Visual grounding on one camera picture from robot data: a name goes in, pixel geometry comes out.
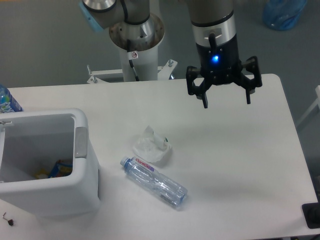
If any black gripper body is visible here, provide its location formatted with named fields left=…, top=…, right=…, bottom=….
left=196, top=36, right=242, bottom=86

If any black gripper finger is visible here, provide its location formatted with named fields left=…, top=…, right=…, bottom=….
left=185, top=65, right=209, bottom=109
left=232, top=55, right=263, bottom=105

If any clear plastic water bottle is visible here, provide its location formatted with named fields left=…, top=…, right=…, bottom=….
left=120, top=156, right=188, bottom=208

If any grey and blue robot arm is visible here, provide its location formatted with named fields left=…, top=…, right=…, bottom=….
left=79, top=0, right=263, bottom=107

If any white plastic trash can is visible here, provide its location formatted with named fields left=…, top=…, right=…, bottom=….
left=0, top=108, right=100, bottom=217

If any blue plastic bag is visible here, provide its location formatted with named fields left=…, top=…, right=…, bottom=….
left=262, top=0, right=308, bottom=31

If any black device at table edge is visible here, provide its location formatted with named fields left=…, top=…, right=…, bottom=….
left=302, top=202, right=320, bottom=229

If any blue and yellow snack wrapper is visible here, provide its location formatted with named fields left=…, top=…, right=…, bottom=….
left=33, top=159, right=73, bottom=180

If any blue labelled bottle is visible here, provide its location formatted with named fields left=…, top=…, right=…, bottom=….
left=0, top=84, right=24, bottom=114

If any white frame at right edge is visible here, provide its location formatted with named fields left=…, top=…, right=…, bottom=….
left=296, top=85, right=320, bottom=132

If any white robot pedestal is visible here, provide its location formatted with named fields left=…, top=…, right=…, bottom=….
left=87, top=13, right=178, bottom=84

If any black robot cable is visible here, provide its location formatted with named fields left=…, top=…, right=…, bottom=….
left=126, top=39, right=140, bottom=82

